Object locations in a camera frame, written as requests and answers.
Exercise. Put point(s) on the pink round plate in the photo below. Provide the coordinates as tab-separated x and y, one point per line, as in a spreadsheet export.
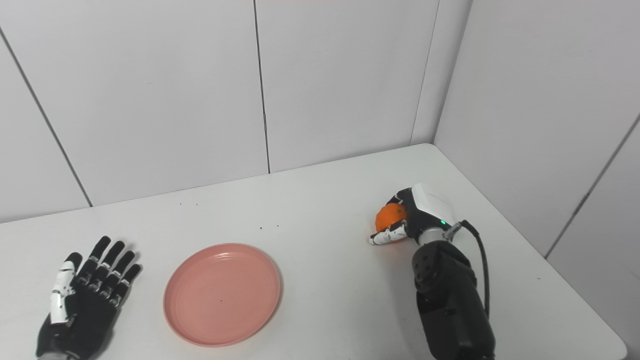
222	295

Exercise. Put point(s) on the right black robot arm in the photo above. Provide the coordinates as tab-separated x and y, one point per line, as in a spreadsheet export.
450	295

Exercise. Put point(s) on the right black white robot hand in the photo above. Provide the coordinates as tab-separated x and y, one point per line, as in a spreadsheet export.
425	210

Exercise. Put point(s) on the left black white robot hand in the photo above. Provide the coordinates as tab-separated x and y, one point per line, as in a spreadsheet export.
82	312

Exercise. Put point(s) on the orange fruit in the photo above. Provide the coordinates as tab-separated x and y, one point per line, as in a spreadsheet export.
390	217

